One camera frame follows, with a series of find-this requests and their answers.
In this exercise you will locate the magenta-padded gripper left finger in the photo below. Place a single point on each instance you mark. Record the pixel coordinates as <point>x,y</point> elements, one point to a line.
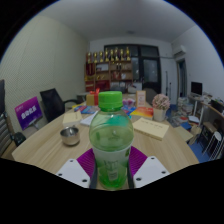
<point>75,171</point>

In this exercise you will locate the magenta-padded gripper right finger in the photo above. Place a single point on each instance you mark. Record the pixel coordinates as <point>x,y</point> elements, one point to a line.
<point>150,170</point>

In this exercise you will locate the green drink bottle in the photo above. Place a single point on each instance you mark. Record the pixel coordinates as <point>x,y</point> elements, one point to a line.
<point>111,140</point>

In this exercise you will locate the small metal cup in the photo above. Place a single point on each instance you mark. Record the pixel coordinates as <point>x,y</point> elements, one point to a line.
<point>70,136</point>

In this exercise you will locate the tan flat book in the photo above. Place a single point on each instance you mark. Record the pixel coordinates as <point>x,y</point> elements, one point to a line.
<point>150,128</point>

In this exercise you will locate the small wooden side table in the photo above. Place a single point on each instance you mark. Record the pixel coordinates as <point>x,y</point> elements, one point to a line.
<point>183,133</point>

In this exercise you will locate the white paper sheets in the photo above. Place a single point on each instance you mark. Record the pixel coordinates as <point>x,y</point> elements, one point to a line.
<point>87,120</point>

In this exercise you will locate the beige book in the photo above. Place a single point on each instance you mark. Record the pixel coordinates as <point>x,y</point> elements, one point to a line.
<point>72,118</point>

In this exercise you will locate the red and yellow booklet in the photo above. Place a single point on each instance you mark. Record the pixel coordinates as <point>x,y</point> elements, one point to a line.
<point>142,112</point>

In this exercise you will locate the blue printed booklet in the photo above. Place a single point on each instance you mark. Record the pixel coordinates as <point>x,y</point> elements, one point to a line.
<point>86,109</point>

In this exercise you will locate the potted pink flowers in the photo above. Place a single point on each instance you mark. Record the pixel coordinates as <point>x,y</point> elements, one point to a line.
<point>160,106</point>

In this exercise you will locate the black bag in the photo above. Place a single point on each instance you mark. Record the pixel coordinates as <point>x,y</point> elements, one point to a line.
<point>19,138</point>

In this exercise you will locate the pile of books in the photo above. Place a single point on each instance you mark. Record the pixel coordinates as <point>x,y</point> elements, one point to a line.
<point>181,111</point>

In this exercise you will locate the pink box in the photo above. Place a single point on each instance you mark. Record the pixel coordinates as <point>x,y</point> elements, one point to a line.
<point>129,101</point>

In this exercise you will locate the black office chair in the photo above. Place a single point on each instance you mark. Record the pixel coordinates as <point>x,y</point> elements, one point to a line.
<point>52,103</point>

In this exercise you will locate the small standing card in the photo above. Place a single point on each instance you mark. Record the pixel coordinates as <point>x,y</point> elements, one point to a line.
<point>140,98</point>

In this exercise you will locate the white round stool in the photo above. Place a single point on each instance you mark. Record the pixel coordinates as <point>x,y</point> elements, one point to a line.
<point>215,138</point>

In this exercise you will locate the gift box with red ribbon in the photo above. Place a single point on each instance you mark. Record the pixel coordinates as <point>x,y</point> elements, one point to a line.
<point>91,99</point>

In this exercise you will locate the purple sign board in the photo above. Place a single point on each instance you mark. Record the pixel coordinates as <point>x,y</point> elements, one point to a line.
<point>28,113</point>

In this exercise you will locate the wooden chair with striped cushion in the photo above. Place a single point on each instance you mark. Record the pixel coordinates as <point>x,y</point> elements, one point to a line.
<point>4,133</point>

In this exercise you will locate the black tripod stand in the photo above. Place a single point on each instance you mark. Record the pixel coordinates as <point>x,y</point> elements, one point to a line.
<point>168,85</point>

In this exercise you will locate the black computer monitor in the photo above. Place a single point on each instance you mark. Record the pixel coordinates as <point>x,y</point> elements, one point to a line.
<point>196,88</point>

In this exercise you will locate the wooden shelf unit with trophies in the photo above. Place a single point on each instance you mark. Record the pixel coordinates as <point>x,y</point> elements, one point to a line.
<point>106,75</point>

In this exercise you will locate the dark glass door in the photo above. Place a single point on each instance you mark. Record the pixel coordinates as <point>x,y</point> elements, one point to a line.
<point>150,68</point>

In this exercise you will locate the white air conditioner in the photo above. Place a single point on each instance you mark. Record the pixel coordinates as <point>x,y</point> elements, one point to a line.
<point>179,51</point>

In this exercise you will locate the cluttered wooden wall desk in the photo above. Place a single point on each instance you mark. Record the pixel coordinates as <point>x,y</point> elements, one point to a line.
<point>211,110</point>

